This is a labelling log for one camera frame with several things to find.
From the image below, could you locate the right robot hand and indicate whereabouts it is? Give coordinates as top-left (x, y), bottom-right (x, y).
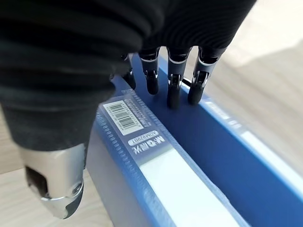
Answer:
top-left (0, 0), bottom-right (258, 220)

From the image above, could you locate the blue file folder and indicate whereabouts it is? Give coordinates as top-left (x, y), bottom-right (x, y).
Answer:
top-left (183, 78), bottom-right (303, 187)
top-left (86, 53), bottom-right (303, 227)

